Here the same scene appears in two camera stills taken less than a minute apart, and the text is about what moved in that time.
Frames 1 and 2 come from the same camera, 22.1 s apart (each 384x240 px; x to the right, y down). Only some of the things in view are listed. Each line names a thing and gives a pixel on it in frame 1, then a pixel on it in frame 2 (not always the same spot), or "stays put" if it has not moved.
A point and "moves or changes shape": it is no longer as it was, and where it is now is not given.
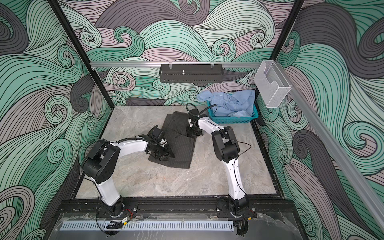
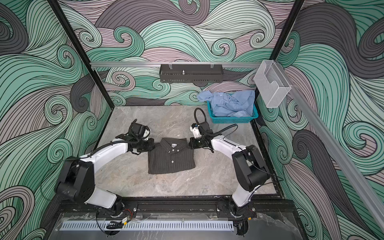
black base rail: [171, 207] stays put
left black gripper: [167, 153] → [151, 146]
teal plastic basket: [221, 120] stays put
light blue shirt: [240, 104] stays put
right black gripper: [190, 134] → [192, 144]
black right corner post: [287, 28] stays put
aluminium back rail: [107, 64] stays put
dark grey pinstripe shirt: [181, 143] moves or changes shape
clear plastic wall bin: [271, 83] stays put
